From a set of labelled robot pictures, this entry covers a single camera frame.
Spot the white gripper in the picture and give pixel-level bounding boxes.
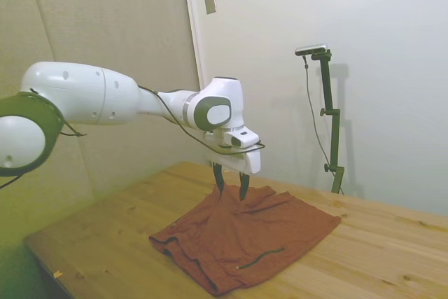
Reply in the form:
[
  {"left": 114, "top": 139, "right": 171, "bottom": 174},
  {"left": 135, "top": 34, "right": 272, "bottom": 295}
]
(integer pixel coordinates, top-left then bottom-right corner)
[{"left": 204, "top": 147, "right": 263, "bottom": 202}]

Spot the rust red shirt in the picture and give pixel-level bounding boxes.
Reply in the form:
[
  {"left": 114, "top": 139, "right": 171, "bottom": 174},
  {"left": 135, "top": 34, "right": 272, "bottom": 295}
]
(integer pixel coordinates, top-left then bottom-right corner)
[{"left": 148, "top": 183, "right": 342, "bottom": 296}]

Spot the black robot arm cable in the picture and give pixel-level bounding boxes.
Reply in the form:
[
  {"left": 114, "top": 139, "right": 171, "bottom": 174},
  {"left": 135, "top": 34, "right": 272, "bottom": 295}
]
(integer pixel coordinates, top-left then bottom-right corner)
[{"left": 138, "top": 84, "right": 267, "bottom": 155}]

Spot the dark green camera stand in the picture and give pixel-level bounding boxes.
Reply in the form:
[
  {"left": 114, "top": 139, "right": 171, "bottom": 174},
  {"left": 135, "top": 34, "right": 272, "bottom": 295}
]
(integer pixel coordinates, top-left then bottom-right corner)
[{"left": 309, "top": 49, "right": 346, "bottom": 194}]

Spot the white vertical wall trim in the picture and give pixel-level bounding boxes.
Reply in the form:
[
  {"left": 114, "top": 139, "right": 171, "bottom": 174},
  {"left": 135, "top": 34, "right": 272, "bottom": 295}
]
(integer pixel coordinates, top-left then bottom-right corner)
[{"left": 181, "top": 0, "right": 207, "bottom": 90}]

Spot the grey bar camera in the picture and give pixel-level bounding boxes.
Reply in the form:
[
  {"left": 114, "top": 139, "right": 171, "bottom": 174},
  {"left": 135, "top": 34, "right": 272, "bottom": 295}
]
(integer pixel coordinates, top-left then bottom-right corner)
[{"left": 294, "top": 42, "right": 330, "bottom": 57}]

